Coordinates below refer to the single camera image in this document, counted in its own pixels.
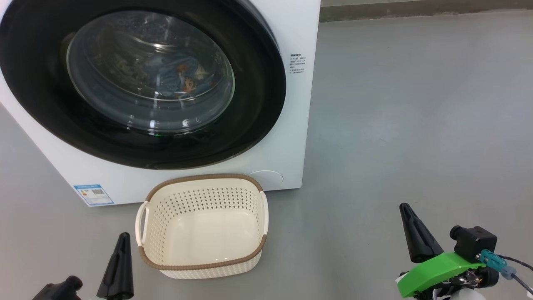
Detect blue printed garment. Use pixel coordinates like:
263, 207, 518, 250
144, 54, 217, 100

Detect blue energy label sticker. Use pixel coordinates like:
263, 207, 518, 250
74, 184, 114, 207

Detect black round washing machine door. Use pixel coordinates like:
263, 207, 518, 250
0, 0, 287, 170

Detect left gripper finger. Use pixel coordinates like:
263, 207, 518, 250
97, 232, 135, 300

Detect cream perforated laundry basket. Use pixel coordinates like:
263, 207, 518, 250
135, 174, 269, 279

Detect printed instruction label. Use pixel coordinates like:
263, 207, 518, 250
289, 53, 307, 75

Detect white washing machine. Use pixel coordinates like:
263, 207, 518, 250
0, 0, 321, 207

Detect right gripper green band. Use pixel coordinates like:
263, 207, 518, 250
397, 203, 499, 300

